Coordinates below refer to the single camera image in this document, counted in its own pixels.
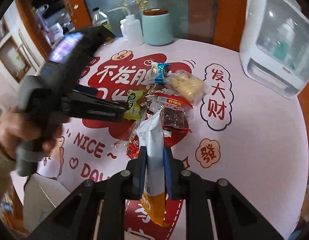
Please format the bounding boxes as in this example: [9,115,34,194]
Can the white plastic tray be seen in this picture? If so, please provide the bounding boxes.
[23,174,70,232]

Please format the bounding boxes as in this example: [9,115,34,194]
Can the clear pack beige cookies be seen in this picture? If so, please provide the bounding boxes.
[164,69,209,105]

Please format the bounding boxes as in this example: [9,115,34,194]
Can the blue white candy wrapper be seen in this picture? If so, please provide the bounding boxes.
[147,62,170,85]

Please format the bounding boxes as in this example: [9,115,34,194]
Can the red snack packets pile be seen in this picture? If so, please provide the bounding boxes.
[113,120,142,159]

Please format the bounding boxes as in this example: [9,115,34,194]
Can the person left hand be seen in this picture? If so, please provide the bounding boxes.
[0,107,70,160]

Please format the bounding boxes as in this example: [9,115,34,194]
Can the white orange long sachet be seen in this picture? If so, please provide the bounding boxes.
[137,111,168,227]

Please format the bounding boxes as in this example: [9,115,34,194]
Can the red jujube walnut packet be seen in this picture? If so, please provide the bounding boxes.
[154,92,193,133]

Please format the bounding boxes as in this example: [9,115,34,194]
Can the glass bottle green label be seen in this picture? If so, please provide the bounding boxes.
[92,7,112,31]

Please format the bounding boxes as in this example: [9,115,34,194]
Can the white squeeze bottle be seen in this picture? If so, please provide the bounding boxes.
[108,7,144,47]

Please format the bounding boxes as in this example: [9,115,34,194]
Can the green pineapple cake packet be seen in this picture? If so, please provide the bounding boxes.
[123,89,146,120]

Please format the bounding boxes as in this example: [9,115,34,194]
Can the teal canister with brown lid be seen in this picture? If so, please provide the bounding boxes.
[142,8,173,46]

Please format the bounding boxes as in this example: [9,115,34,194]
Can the white storage cabinet box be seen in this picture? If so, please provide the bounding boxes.
[239,0,309,99]

